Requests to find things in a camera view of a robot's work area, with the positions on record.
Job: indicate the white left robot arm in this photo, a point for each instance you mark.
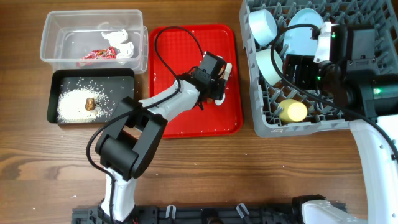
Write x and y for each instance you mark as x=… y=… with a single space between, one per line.
x=128 y=142

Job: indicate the brown food scrap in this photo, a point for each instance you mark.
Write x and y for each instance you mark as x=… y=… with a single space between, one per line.
x=90 y=104

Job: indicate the red serving tray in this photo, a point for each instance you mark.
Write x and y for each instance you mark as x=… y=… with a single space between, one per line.
x=180 y=50

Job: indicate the black tray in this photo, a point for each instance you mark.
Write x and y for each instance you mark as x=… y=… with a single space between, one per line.
x=59 y=75

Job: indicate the white rice pile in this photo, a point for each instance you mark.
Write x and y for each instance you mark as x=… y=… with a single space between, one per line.
x=107 y=92

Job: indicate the grey dishwasher rack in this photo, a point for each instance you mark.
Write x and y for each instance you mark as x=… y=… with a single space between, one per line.
x=265 y=98

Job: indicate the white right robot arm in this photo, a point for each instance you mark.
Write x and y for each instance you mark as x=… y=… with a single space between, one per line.
x=345 y=72

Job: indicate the white napkin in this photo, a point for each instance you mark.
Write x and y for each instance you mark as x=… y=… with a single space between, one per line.
x=119 y=40

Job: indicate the orange carrot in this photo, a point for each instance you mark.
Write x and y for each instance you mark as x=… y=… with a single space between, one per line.
x=209 y=100

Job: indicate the clear plastic bin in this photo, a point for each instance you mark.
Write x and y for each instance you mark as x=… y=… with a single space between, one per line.
x=70 y=35

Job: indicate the white plastic spoon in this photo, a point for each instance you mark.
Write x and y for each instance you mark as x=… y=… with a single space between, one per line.
x=226 y=75

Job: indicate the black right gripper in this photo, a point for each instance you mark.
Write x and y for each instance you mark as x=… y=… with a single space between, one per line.
x=305 y=64

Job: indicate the yellow plastic cup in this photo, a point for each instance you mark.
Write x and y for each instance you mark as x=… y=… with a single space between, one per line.
x=292 y=111

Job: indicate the light blue bowl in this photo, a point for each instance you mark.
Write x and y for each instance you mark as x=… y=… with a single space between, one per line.
x=263 y=26

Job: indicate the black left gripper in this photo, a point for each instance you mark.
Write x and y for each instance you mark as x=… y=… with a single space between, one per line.
x=219 y=90

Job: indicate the red snack wrapper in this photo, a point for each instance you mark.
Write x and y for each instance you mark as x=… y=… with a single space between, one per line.
x=100 y=54

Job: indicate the mint green bowl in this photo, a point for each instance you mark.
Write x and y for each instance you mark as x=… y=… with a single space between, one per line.
x=263 y=59

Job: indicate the light blue plate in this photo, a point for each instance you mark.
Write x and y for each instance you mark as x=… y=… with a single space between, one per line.
x=299 y=40

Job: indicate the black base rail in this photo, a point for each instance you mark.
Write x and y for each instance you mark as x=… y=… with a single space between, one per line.
x=275 y=213

